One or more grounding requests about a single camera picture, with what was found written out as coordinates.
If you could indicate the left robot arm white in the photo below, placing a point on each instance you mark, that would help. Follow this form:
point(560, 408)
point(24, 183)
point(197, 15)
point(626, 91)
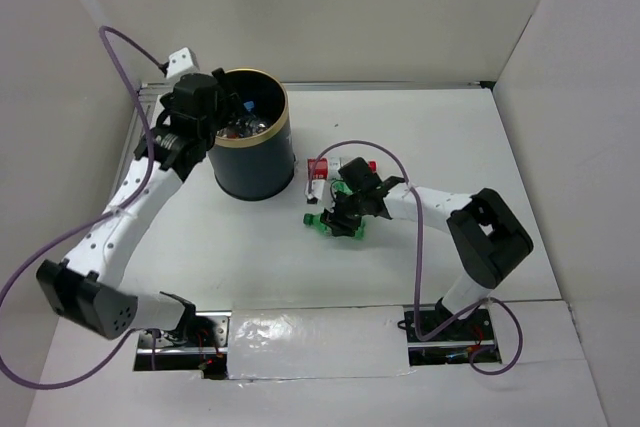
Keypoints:
point(84, 287)

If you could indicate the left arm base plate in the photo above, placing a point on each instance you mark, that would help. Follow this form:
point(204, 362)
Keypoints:
point(204, 352)

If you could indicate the white plastic sheet front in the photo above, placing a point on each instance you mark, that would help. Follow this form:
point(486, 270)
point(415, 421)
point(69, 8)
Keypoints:
point(325, 343)

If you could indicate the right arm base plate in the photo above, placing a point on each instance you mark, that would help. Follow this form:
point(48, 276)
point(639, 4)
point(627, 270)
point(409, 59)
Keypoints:
point(455, 344)

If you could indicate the red cap bottle front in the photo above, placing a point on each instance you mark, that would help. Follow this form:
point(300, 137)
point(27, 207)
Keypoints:
point(244, 127)

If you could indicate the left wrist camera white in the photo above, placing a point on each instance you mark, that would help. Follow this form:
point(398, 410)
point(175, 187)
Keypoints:
point(179, 63)

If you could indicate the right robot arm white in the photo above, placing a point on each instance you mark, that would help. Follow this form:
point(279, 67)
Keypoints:
point(490, 241)

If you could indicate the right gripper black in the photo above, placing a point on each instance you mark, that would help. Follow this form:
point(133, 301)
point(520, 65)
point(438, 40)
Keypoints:
point(339, 226)

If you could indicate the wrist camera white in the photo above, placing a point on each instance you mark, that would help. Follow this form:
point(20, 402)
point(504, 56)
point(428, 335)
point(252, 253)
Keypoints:
point(314, 190)
point(179, 63)

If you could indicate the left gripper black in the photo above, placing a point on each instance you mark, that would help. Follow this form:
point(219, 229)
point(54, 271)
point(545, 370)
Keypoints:
point(230, 104)

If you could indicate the red label bottle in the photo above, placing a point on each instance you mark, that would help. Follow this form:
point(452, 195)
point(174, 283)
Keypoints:
point(326, 168)

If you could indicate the dark blue round bin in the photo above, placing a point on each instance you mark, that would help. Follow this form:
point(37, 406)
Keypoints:
point(260, 167)

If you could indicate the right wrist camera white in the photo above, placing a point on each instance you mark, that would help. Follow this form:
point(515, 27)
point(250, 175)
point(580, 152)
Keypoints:
point(314, 190)

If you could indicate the aluminium frame rail back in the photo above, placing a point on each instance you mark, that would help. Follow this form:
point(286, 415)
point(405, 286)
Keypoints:
point(386, 85)

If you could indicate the green bottle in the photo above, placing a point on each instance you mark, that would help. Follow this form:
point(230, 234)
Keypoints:
point(314, 220)
point(339, 187)

